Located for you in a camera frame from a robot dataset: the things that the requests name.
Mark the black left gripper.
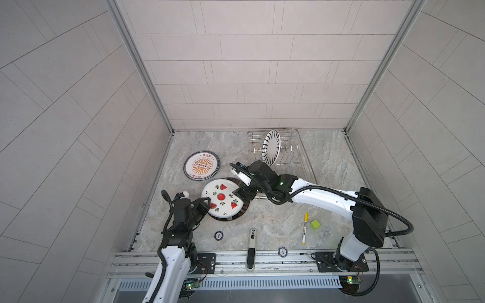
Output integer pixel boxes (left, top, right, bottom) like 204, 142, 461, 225
184, 196, 211, 231

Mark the dark rimmed checkered plate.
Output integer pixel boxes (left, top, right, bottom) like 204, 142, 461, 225
203, 178, 251, 222

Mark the white blue striped plate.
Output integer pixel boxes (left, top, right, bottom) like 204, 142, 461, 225
261, 130, 281, 166

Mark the white watermelon pattern plate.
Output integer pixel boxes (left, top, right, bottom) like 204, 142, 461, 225
202, 178, 245, 221

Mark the small sunburst plate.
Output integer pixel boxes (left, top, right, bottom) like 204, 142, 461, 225
183, 151, 221, 181

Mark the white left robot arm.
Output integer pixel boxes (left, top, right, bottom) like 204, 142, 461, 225
143, 190, 210, 302

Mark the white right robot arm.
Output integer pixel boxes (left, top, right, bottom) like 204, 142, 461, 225
231, 160, 414, 271

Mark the yellow capped white marker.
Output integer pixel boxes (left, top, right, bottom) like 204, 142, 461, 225
302, 212, 309, 245

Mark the green cube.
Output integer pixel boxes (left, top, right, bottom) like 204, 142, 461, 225
310, 220, 321, 231

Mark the left circuit board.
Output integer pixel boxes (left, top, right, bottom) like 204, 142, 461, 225
180, 279, 200, 297

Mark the circuit board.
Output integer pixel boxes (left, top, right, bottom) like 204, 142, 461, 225
180, 279, 200, 297
339, 275, 362, 296

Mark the right round poker chip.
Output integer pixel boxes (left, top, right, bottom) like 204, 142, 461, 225
278, 247, 288, 258

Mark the black white handheld scraper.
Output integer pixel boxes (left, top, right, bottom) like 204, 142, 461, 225
246, 229, 256, 272

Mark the right circuit board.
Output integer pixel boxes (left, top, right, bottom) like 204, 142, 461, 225
339, 275, 362, 296

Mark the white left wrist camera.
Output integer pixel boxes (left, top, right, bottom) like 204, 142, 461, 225
173, 191, 189, 201

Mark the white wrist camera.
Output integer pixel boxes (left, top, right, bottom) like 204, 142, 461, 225
230, 163, 251, 186
173, 191, 189, 201

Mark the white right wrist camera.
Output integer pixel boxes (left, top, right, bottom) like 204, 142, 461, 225
230, 163, 251, 186

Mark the metal wire dish rack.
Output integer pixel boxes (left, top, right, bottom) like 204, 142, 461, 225
248, 129, 317, 184

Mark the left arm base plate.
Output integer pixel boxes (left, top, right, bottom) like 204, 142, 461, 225
188, 252, 217, 275

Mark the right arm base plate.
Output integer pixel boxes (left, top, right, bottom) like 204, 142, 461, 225
311, 251, 369, 273

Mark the aluminium front rail frame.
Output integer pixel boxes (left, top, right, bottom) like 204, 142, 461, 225
107, 249, 424, 279

